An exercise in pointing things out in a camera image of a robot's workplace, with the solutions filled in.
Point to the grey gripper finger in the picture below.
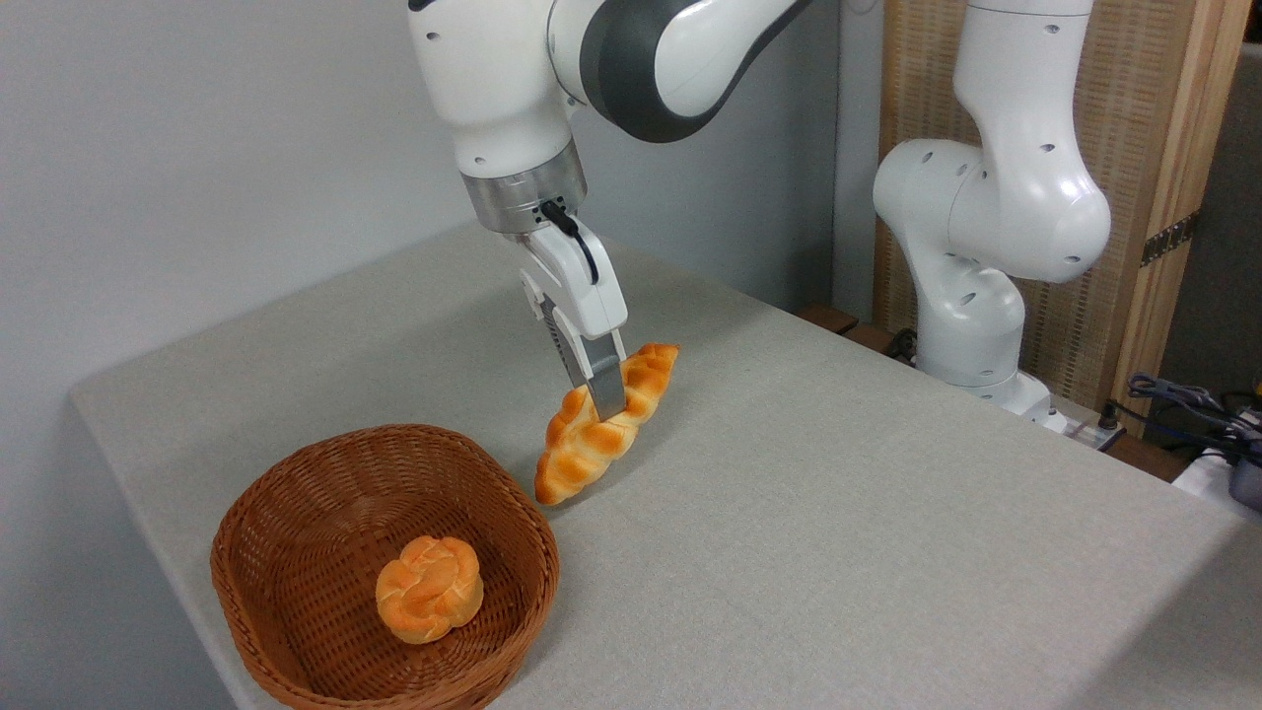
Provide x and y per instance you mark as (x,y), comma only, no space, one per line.
(567,345)
(605,380)

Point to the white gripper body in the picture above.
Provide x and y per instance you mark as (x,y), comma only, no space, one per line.
(582,286)

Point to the long braided bread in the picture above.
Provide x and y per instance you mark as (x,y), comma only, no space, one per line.
(582,449)

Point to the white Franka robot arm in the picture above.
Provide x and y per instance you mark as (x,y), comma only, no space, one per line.
(513,79)

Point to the round knotted bread roll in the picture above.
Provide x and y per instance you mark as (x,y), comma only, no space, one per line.
(430,590)

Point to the brown wicker basket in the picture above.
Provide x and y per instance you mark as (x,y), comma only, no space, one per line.
(296,513)

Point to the metal screen hinge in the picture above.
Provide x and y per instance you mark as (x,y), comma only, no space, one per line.
(1170,238)

